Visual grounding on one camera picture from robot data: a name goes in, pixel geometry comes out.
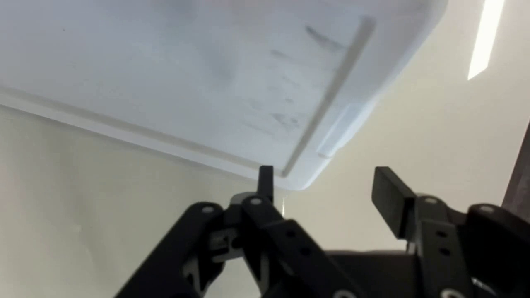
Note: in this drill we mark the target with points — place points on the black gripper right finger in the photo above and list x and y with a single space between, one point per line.
469 253

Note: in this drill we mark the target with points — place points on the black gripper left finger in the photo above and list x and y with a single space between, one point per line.
259 253

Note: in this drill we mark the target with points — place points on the white bin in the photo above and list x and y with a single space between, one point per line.
193 71

